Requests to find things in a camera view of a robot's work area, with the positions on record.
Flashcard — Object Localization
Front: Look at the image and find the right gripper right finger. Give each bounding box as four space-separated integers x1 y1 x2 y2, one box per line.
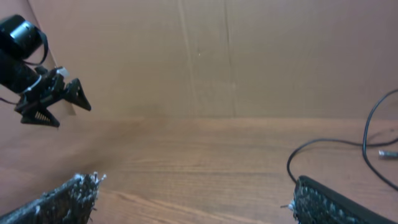
289 175 396 224

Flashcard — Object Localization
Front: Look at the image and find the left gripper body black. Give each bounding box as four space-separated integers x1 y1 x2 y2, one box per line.
14 67 66 114

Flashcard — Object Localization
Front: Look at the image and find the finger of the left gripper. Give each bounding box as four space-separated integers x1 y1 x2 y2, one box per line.
63 78 91 111
21 108 60 128

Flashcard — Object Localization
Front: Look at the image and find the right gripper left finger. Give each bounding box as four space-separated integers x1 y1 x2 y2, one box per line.
1 172 107 224

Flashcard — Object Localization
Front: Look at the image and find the black USB cable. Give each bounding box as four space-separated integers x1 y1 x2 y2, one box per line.
285 88 398 192

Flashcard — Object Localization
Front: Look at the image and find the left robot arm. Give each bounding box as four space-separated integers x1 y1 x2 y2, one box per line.
1 14 91 128

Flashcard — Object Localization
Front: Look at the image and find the cardboard back panel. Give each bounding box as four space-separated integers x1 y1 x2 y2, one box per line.
1 0 397 119

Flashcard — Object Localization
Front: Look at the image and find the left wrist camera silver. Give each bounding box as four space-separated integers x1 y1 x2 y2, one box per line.
56 67 70 78

